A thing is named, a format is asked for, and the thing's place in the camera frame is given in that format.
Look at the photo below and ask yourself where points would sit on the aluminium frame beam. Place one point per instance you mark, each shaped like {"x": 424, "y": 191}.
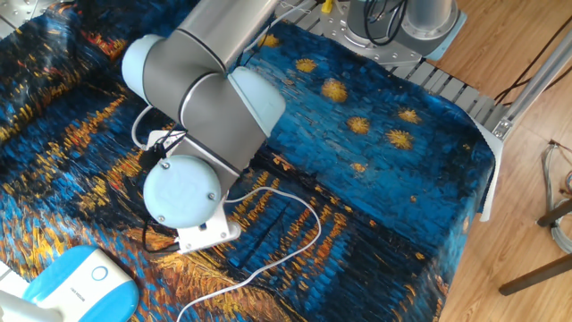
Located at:
{"x": 532, "y": 89}

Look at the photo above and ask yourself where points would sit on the small yellow object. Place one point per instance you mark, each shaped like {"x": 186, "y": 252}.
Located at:
{"x": 327, "y": 5}

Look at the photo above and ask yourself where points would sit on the blue and white desk lamp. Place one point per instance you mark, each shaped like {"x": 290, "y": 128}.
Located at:
{"x": 80, "y": 286}

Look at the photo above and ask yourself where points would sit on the starry night painted tablecloth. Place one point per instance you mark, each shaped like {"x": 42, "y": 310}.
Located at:
{"x": 357, "y": 179}

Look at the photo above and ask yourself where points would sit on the silver robot mounting plate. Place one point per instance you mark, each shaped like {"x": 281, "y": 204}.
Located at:
{"x": 339, "y": 36}

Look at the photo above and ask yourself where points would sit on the silver grey UR5 robot arm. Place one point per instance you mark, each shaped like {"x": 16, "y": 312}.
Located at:
{"x": 210, "y": 103}

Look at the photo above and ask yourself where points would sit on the white power strip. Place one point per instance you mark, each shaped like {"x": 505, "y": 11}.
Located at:
{"x": 154, "y": 138}

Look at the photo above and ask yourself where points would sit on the silver screwed metal plate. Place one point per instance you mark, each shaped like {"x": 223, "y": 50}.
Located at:
{"x": 20, "y": 9}

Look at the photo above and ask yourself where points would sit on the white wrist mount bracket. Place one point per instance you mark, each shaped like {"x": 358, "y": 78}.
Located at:
{"x": 210, "y": 237}

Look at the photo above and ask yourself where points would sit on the dark brown wooden leg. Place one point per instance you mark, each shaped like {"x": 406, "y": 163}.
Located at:
{"x": 554, "y": 214}
{"x": 536, "y": 273}

